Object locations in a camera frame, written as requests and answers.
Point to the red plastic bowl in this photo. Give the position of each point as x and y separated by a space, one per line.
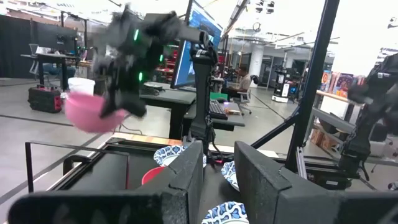
150 175

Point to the black idle robot arm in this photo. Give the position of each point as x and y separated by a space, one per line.
370 109

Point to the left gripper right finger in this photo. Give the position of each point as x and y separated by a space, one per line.
280 199

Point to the computer monitor with blue screen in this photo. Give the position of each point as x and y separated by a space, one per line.
186 62

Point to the white and black mobile robot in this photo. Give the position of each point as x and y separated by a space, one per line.
281 87

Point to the white office chair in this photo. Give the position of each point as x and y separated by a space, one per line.
245 98

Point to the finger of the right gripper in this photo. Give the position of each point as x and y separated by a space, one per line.
135 109
110 104

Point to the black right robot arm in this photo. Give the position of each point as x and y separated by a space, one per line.
202 93

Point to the orange printed box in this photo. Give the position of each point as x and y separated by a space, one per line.
326 80

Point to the person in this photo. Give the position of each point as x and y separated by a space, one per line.
244 81

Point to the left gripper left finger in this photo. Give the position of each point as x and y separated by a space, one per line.
124 208

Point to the black work table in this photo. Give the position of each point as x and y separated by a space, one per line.
53 57

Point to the white plastic bucket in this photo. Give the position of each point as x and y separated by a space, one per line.
81 85

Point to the blue patterned paper plate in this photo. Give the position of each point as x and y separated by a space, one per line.
225 214
230 175
166 154

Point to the brown cardboard box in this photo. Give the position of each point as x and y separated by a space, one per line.
321 140

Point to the black computer desk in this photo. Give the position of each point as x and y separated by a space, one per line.
174 99

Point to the black and red toolbox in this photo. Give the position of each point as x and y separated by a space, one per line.
43 99

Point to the black computer keyboard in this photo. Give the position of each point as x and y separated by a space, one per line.
217 110

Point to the purple printed box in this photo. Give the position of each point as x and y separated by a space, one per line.
343 84

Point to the black metal rig frame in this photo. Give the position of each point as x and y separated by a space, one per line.
311 77

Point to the pink plastic bowl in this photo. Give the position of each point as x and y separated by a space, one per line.
84 113

